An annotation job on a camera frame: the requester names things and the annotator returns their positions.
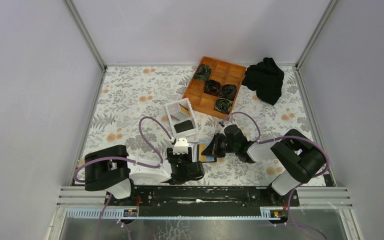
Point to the black crumpled cloth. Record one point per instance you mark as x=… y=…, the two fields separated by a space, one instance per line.
x=266 y=79

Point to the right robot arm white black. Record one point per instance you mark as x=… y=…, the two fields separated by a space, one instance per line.
x=301 y=158

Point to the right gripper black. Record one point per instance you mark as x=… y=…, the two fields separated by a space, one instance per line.
x=212 y=149

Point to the dark rolled item right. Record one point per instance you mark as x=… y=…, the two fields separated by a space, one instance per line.
x=228 y=91

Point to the orange compartment tray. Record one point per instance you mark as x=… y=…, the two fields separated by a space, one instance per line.
x=222 y=71

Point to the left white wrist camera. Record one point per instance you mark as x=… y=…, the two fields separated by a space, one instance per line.
x=181 y=146

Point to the dark rolled item bottom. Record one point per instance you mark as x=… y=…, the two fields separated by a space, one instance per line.
x=223 y=105

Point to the white plastic card box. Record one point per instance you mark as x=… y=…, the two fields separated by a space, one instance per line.
x=172 y=121

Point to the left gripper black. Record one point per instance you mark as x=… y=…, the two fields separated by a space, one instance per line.
x=186 y=157

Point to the dark rolled item top left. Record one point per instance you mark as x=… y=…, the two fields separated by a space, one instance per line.
x=202 y=73

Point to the dark rolled item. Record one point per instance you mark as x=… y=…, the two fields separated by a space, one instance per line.
x=212 y=87
x=202 y=73
x=228 y=91
x=223 y=105

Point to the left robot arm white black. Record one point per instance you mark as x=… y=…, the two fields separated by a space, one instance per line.
x=115 y=171

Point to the black leather card holder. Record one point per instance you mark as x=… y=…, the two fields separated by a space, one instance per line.
x=194 y=151

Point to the slotted cable duct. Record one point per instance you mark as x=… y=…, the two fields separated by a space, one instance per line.
x=141 y=214

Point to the black card in box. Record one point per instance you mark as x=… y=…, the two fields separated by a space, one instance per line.
x=184 y=126

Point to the dark rolled item middle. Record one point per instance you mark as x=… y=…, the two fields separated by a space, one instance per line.
x=212 y=87

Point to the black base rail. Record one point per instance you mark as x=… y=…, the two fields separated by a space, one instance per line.
x=200 y=199

